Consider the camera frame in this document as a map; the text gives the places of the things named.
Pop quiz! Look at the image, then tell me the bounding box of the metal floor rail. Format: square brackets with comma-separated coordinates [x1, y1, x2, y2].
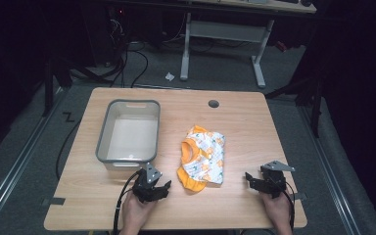
[0, 87, 67, 229]
[298, 106, 363, 235]

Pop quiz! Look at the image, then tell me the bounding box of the orange and white child's garment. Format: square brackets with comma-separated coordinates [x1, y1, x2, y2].
[176, 124, 226, 194]

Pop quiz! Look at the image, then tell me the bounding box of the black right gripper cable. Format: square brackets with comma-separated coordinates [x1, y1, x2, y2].
[279, 180, 297, 230]

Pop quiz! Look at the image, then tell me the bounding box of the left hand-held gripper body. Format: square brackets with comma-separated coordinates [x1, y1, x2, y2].
[131, 162, 165, 204]

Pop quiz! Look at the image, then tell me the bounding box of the black floor cable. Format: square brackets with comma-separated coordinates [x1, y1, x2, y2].
[55, 119, 82, 181]

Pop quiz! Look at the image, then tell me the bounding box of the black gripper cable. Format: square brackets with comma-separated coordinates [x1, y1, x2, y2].
[112, 170, 142, 235]
[279, 180, 297, 230]

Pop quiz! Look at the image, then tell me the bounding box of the person's right hand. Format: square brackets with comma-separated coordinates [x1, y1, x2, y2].
[261, 191, 294, 235]

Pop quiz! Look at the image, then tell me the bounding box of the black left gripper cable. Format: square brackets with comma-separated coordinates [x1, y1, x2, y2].
[112, 170, 142, 235]

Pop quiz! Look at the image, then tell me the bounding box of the white bin with grey rim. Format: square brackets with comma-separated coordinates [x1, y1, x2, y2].
[95, 98, 162, 171]

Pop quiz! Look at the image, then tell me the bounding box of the white-legged wooden desk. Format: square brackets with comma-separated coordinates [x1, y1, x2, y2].
[179, 0, 318, 89]

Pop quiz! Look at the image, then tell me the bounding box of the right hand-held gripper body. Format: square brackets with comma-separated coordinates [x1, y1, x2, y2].
[258, 160, 297, 199]

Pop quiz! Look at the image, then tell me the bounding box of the bundle of black floor cables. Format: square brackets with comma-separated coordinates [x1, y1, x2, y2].
[101, 19, 150, 89]

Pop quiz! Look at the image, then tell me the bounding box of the black metal stand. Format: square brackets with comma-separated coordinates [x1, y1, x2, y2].
[263, 72, 326, 139]
[41, 57, 74, 118]

